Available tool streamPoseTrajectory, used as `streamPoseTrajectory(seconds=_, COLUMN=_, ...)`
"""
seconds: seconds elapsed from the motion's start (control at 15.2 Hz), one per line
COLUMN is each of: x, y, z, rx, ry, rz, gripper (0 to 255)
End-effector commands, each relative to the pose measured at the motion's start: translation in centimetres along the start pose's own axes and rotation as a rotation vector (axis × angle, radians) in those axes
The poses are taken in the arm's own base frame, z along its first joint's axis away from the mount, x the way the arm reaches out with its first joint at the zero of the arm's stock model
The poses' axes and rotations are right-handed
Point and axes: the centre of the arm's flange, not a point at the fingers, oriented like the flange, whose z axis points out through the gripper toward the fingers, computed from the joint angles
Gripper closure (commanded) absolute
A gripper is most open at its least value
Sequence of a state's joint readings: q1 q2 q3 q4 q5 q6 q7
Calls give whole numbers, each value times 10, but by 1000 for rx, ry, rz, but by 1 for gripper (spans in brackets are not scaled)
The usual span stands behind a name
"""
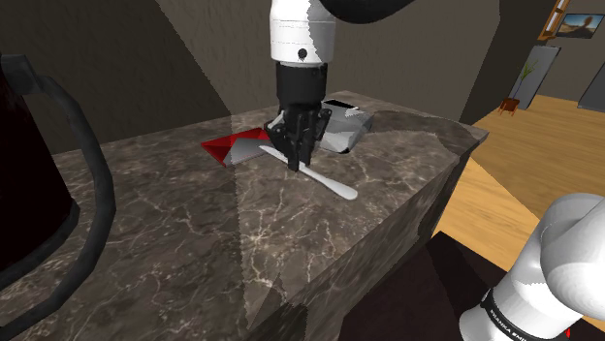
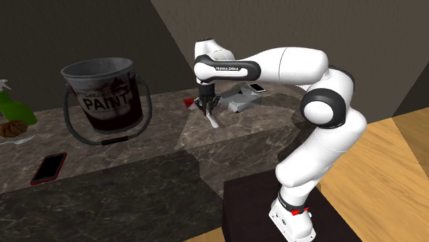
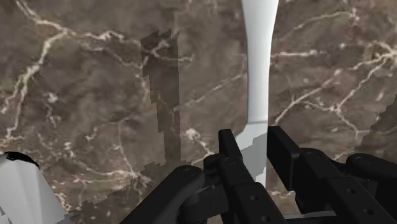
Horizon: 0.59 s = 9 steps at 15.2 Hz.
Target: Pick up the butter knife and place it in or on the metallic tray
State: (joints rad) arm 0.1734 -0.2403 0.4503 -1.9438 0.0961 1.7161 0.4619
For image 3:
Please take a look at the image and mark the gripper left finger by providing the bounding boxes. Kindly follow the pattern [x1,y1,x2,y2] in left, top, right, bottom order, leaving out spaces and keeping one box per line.
[119,129,288,224]

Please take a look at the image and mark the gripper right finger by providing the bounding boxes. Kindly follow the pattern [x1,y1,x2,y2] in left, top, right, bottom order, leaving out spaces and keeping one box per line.
[267,125,397,224]

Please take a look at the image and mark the white long-handled utensil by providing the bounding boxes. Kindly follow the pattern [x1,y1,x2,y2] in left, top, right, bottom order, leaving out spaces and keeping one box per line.
[235,0,280,189]

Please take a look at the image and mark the white object with black cap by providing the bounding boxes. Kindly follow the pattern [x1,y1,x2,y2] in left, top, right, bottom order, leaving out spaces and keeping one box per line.
[0,151,68,224]

